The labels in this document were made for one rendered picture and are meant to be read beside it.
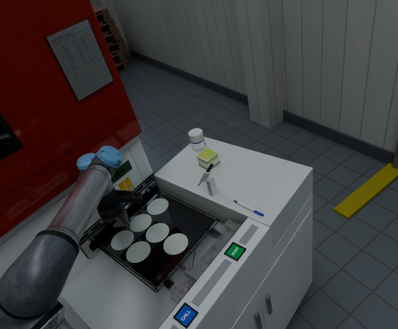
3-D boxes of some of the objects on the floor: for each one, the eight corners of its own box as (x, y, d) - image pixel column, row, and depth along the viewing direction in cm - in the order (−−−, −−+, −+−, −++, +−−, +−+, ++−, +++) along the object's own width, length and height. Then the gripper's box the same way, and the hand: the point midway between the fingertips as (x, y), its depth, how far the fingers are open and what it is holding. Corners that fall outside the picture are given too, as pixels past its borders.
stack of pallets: (134, 66, 569) (112, 6, 507) (82, 89, 535) (51, 29, 473) (106, 53, 672) (86, 2, 610) (61, 72, 638) (34, 20, 576)
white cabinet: (129, 367, 177) (59, 294, 127) (228, 244, 226) (204, 156, 176) (219, 463, 138) (168, 412, 88) (314, 290, 187) (316, 194, 137)
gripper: (91, 187, 117) (113, 224, 130) (91, 203, 110) (114, 240, 123) (113, 179, 118) (132, 217, 131) (114, 195, 111) (134, 233, 124)
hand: (129, 224), depth 126 cm, fingers closed
